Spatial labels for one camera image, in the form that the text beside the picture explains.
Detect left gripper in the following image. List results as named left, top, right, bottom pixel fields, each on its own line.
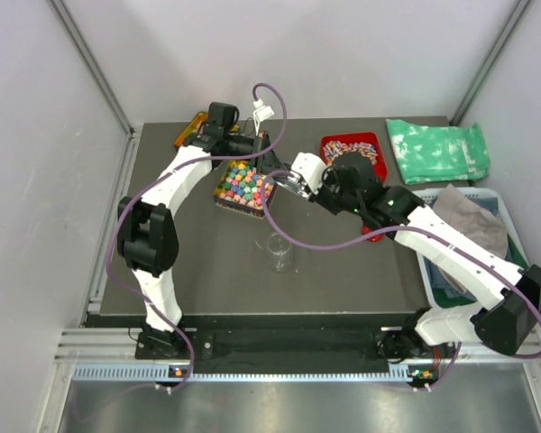
left=224, top=131, right=290, bottom=180

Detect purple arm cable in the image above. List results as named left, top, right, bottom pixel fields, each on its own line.
left=260, top=170, right=541, bottom=392
left=105, top=82, right=289, bottom=393

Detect metal scoop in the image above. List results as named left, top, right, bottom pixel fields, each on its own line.
left=274, top=173, right=310, bottom=199

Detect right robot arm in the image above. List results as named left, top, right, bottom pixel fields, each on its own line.
left=292, top=152, right=541, bottom=357

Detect blue cloth in basket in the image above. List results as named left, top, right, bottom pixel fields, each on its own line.
left=421, top=188, right=527, bottom=308

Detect gold tin translucent star candies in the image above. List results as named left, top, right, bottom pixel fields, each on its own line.
left=174, top=108, right=240, bottom=151

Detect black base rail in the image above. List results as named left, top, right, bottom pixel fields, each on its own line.
left=134, top=313, right=461, bottom=375

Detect clear glass jar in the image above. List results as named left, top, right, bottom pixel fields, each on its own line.
left=255, top=231, right=294, bottom=272

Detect white laundry basket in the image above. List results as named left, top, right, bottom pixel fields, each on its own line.
left=404, top=187, right=541, bottom=317

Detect green white cloth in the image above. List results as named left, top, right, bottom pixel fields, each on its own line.
left=386, top=119, right=491, bottom=185

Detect red round lid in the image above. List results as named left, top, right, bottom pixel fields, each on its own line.
left=361, top=223, right=385, bottom=243

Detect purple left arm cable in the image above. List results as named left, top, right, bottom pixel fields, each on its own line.
left=105, top=82, right=289, bottom=393

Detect red box of lollipops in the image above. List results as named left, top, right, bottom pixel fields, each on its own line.
left=319, top=132, right=388, bottom=183

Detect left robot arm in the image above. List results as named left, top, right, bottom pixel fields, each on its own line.
left=112, top=102, right=278, bottom=358

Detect speckled tin pastel star candies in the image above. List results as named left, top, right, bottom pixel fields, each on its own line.
left=213, top=160, right=278, bottom=218

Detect green cloth in basket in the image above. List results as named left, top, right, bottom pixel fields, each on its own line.
left=424, top=235, right=527, bottom=308

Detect grey cloth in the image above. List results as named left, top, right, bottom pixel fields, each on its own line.
left=431, top=185, right=508, bottom=259

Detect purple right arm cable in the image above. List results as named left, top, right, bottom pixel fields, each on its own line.
left=260, top=170, right=541, bottom=392

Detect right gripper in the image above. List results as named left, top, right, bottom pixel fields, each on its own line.
left=304, top=168, right=362, bottom=217

